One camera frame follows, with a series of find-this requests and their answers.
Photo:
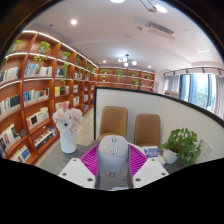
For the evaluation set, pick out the black ceiling track light rail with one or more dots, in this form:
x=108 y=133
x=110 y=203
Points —
x=196 y=69

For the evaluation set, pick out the globe bulb chandelier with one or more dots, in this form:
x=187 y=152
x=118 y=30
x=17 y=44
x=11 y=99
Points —
x=126 y=60

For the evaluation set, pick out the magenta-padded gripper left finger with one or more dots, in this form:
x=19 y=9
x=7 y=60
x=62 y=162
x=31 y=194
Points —
x=75 y=171

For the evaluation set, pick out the window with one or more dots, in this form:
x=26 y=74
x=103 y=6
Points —
x=198 y=90

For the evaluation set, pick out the white pitcher vase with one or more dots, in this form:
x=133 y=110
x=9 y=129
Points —
x=68 y=143

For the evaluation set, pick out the grey curtain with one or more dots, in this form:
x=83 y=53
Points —
x=220 y=96

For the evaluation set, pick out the white computer mouse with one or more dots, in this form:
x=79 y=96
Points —
x=112 y=158

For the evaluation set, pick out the pink and white flowers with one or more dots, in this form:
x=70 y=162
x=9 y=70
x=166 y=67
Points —
x=68 y=118

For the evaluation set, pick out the ceiling air vent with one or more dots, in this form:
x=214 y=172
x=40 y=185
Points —
x=160 y=30

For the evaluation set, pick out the green plant in white pot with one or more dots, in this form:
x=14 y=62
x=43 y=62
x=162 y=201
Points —
x=181 y=143

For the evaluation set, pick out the white book with blue cover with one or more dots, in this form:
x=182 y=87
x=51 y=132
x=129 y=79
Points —
x=152 y=152

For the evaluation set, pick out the tan upholstered chair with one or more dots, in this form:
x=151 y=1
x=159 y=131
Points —
x=147 y=130
x=113 y=122

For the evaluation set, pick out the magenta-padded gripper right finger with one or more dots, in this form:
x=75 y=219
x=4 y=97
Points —
x=151 y=170

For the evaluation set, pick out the white wall socket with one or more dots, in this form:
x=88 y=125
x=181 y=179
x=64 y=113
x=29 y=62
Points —
x=208 y=150
x=203 y=144

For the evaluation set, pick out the long orange bookshelf unit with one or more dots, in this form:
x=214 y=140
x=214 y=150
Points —
x=33 y=96

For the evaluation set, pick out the orange shelf unit with plants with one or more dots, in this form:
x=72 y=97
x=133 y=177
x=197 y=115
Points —
x=126 y=78

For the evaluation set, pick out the recessed ceiling lights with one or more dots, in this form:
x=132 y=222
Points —
x=73 y=22

